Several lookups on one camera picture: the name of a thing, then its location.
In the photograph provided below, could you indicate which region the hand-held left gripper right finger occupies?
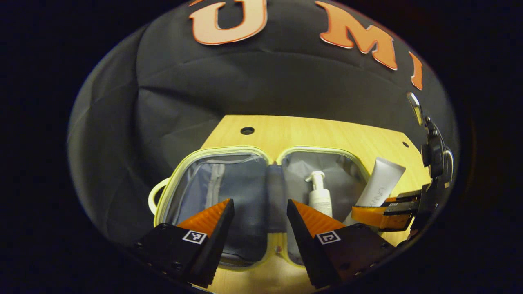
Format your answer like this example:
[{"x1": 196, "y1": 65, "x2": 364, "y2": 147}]
[{"x1": 286, "y1": 199, "x2": 396, "y2": 290}]

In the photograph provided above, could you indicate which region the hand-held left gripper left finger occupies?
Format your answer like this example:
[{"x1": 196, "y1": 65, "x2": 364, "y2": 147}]
[{"x1": 133, "y1": 199, "x2": 235, "y2": 288}]

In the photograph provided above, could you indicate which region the white squeeze tube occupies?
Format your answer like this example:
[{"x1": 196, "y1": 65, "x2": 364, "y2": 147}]
[{"x1": 343, "y1": 157, "x2": 406, "y2": 227}]

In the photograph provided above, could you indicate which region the white pump bottle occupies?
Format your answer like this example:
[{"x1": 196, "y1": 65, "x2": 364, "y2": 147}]
[{"x1": 305, "y1": 171, "x2": 333, "y2": 219}]

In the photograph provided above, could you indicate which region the pale yellow suitcase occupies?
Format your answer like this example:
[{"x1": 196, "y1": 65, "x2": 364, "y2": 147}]
[{"x1": 148, "y1": 146, "x2": 374, "y2": 271}]

